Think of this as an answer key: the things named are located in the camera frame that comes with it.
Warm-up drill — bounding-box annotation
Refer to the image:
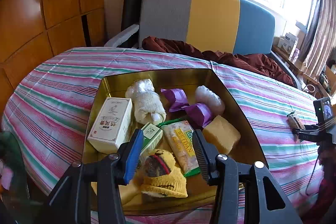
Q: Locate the wooden side shelf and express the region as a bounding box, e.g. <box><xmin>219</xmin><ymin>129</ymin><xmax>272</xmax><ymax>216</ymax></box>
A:
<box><xmin>272</xmin><ymin>45</ymin><xmax>335</xmax><ymax>99</ymax></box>

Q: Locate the white cardboard box on shelf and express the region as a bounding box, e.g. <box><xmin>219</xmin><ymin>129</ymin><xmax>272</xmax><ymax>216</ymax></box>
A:
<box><xmin>277</xmin><ymin>33</ymin><xmax>298</xmax><ymax>58</ymax></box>

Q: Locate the white tea box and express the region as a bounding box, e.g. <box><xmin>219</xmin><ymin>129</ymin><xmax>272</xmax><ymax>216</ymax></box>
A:
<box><xmin>87</xmin><ymin>97</ymin><xmax>133</xmax><ymax>154</ymax></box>

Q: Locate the dark red blanket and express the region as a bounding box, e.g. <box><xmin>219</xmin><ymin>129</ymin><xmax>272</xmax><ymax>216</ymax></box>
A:
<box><xmin>142</xmin><ymin>36</ymin><xmax>294</xmax><ymax>86</ymax></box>

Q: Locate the purple snack packet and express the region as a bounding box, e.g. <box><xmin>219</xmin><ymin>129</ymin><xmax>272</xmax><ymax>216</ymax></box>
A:
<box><xmin>161</xmin><ymin>88</ymin><xmax>189</xmax><ymax>113</ymax></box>
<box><xmin>184</xmin><ymin>103</ymin><xmax>214</xmax><ymax>128</ymax></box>

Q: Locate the yellow sponge cake front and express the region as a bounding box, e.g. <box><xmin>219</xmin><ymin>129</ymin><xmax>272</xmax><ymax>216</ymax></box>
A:
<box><xmin>118</xmin><ymin>178</ymin><xmax>142</xmax><ymax>205</ymax></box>

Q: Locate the purple snack packet in tin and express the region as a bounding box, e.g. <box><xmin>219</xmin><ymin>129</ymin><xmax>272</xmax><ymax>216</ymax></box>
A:
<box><xmin>161</xmin><ymin>88</ymin><xmax>189</xmax><ymax>113</ymax></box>

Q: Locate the white wrapped bun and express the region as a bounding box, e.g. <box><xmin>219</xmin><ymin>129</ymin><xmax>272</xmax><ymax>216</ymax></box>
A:
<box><xmin>195</xmin><ymin>85</ymin><xmax>226</xmax><ymax>116</ymax></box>

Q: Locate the grey yellow blue sofa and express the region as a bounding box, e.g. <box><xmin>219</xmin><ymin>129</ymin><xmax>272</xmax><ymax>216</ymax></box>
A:
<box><xmin>105</xmin><ymin>0</ymin><xmax>301</xmax><ymax>89</ymax></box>

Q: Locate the black rolled mat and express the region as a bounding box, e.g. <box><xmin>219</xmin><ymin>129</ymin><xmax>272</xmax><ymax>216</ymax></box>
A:
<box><xmin>119</xmin><ymin>0</ymin><xmax>148</xmax><ymax>33</ymax></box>

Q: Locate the gold tin box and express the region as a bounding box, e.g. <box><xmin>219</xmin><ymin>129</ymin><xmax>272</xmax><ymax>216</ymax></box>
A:
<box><xmin>86</xmin><ymin>68</ymin><xmax>266</xmax><ymax>216</ymax></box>

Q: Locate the rice cracker pack in tin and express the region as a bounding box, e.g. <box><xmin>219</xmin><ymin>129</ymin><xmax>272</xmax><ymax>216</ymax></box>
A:
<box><xmin>159</xmin><ymin>118</ymin><xmax>200</xmax><ymax>177</ymax></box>

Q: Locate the white rolled towel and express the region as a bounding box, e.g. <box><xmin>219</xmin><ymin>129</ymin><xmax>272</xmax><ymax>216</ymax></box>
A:
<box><xmin>125</xmin><ymin>79</ymin><xmax>166</xmax><ymax>125</ymax></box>

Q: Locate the yellow sponge cake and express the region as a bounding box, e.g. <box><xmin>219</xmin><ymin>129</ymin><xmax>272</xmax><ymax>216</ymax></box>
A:
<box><xmin>202</xmin><ymin>115</ymin><xmax>241</xmax><ymax>155</ymax></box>
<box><xmin>118</xmin><ymin>178</ymin><xmax>142</xmax><ymax>205</ymax></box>

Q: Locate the striped tablecloth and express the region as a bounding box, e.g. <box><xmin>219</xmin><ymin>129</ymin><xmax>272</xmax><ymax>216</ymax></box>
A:
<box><xmin>1</xmin><ymin>47</ymin><xmax>323</xmax><ymax>213</ymax></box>

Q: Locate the yellow knitted toy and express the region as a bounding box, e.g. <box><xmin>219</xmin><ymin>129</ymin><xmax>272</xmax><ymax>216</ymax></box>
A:
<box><xmin>135</xmin><ymin>149</ymin><xmax>188</xmax><ymax>198</ymax></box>

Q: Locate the green white small box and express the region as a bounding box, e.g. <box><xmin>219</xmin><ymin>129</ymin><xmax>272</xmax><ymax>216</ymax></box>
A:
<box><xmin>139</xmin><ymin>123</ymin><xmax>163</xmax><ymax>163</ymax></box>

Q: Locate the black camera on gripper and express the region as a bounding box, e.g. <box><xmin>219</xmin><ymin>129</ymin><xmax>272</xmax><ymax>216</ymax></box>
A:
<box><xmin>313</xmin><ymin>97</ymin><xmax>334</xmax><ymax>123</ymax></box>

